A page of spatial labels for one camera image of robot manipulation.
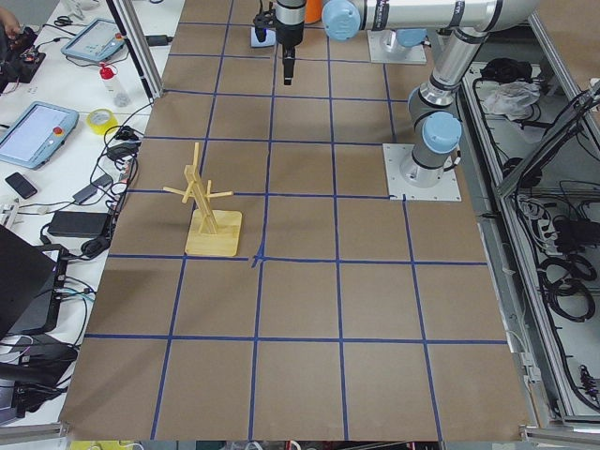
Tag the black smartphone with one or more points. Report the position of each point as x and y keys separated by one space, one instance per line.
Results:
x=21 y=185

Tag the red capped squeeze bottle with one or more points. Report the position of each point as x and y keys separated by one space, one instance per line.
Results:
x=117 y=91

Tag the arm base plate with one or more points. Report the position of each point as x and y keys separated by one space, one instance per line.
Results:
x=407 y=181
x=401 y=46

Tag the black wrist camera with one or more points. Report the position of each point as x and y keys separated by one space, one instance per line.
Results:
x=265 y=16

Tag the yellow tape roll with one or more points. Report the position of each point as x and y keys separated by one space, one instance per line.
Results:
x=101 y=121

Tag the black power adapter brick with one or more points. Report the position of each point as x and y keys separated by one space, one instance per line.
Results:
x=78 y=224

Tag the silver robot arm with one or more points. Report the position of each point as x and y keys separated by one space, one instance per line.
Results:
x=438 y=131

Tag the aluminium frame post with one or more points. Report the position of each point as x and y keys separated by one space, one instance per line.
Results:
x=127 y=21

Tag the light blue plastic cup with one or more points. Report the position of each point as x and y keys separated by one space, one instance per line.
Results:
x=262 y=37

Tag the wooden cup rack stand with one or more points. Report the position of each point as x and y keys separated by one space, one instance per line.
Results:
x=211 y=232

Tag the orange can with silver lid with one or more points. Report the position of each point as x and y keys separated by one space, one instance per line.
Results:
x=313 y=11

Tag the black laptop computer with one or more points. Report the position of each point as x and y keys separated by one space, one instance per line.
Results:
x=31 y=277

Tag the teach pendant near tape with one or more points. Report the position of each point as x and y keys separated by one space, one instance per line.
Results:
x=37 y=134

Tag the crumpled white cloth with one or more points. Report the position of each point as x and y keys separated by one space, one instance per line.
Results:
x=514 y=100

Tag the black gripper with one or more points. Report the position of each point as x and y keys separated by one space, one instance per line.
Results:
x=286 y=33

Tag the teach pendant far side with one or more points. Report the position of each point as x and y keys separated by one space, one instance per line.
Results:
x=97 y=42

